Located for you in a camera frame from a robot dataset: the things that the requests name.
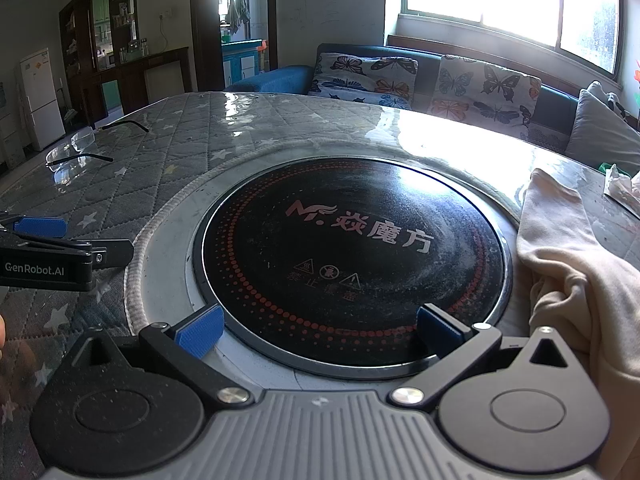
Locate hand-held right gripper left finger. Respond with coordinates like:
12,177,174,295
69,304,253,408

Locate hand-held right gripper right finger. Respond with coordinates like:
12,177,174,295
390,304,581,408

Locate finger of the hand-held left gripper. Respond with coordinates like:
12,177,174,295
0,214,69,239
45,238,135,267

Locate cream shirt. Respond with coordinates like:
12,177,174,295
516,167,640,480

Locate hanging clothes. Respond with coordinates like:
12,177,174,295
226,0,252,37

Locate rimless eyeglasses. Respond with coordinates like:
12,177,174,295
45,121,150,173

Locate black round induction cooktop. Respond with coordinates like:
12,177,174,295
192,152,513,380

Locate white refrigerator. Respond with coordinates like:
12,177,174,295
19,48,67,152

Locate dark wooden cabinet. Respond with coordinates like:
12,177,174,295
59,0,191,117

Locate teal cabinet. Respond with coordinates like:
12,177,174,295
221,38,266,87

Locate crumpled white tissue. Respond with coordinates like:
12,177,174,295
602,164,640,222

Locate butterfly print cushion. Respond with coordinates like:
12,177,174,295
307,52,420,111
427,55,542,142

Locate blue sofa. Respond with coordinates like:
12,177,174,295
224,43,640,161

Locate grey pillow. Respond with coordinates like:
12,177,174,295
565,81,640,173

